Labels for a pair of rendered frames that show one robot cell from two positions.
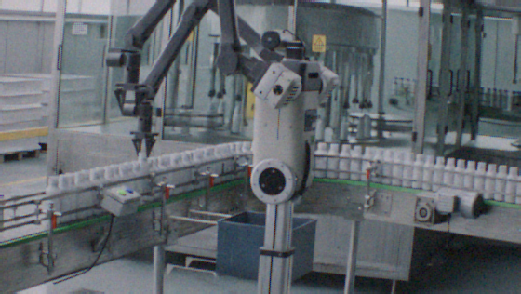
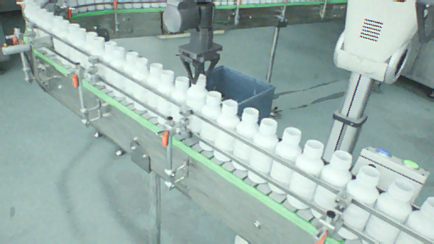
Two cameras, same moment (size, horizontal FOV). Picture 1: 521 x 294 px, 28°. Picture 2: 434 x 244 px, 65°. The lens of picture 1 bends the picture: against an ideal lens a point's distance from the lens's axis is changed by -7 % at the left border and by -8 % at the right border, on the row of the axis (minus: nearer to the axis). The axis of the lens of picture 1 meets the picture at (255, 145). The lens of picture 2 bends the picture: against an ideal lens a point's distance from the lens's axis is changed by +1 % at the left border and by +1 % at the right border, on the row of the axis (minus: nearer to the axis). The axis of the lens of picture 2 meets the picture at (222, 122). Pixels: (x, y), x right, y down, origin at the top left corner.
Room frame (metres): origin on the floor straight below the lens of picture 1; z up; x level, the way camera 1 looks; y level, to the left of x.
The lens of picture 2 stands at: (3.94, 1.19, 1.56)
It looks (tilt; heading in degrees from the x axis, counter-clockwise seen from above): 31 degrees down; 288
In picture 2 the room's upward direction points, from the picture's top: 6 degrees clockwise
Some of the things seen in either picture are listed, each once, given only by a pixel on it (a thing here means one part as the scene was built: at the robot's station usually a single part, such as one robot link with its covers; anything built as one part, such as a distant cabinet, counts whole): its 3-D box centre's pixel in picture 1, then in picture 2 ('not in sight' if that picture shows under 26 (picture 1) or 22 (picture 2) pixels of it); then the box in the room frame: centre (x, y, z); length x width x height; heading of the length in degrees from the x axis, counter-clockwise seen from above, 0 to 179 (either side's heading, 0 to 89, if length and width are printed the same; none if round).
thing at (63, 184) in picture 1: (63, 198); not in sight; (3.66, 0.66, 1.08); 0.06 x 0.06 x 0.17
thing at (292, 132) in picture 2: (108, 188); (286, 160); (4.00, 0.53, 1.08); 0.06 x 0.06 x 0.17
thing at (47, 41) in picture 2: not in sight; (37, 67); (5.08, 0.23, 0.96); 0.23 x 0.10 x 0.27; 70
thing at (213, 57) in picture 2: (145, 145); (201, 65); (4.27, 0.43, 1.22); 0.07 x 0.07 x 0.09; 70
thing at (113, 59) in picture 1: (123, 50); not in sight; (3.81, 0.49, 1.60); 0.12 x 0.09 x 0.12; 71
